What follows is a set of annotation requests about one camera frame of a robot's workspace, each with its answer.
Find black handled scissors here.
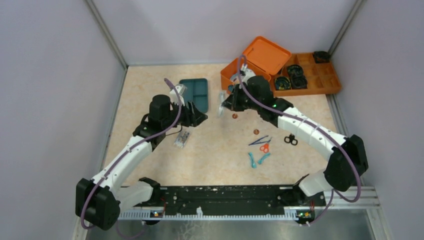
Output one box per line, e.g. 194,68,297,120
284,134,298,146

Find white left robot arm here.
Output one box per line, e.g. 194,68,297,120
75,80,208,230

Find black tape roll left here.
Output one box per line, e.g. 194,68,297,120
274,76,292,91

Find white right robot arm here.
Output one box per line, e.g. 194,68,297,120
221,64,368,197

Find teal clip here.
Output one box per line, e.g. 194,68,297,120
257,152,271,165
248,152,257,169

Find orange compartment tray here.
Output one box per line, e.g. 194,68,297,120
269,52,342,97

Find clear bag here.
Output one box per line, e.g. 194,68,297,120
217,91,226,118

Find orange small scissors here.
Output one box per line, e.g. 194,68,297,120
259,138,272,154

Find orange medicine box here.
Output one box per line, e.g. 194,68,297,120
220,36,292,94

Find black tape roll right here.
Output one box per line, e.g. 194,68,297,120
290,75,308,90

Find small pill blister bag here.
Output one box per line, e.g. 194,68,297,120
174,130,191,148

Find blue tweezers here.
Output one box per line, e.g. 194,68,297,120
248,135,269,146

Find black tape roll upper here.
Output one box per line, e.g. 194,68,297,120
286,64,304,78

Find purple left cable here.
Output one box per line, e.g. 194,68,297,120
80,78,184,240

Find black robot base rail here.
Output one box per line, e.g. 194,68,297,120
136,184,327,224

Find teal clip right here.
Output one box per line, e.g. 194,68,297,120
257,152,271,165

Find black tape roll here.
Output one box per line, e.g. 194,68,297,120
286,64,304,78
274,76,292,91
290,75,308,90

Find teal clip left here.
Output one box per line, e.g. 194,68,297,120
248,152,257,169

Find teal divided tray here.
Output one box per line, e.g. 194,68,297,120
178,78,209,114

